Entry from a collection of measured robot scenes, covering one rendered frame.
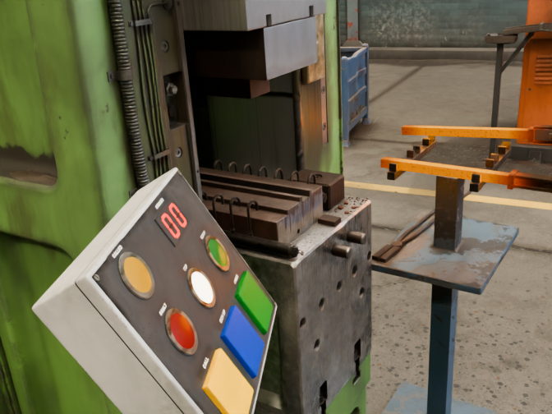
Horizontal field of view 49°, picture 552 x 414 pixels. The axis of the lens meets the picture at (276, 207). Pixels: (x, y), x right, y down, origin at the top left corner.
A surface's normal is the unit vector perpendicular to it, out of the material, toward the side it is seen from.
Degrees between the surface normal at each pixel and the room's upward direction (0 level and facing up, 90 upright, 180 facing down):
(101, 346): 90
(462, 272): 0
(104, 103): 90
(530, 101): 90
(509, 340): 0
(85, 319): 90
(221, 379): 60
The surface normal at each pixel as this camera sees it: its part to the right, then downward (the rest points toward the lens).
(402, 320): -0.06, -0.92
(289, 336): -0.53, 0.35
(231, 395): 0.83, -0.47
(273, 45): 0.85, 0.15
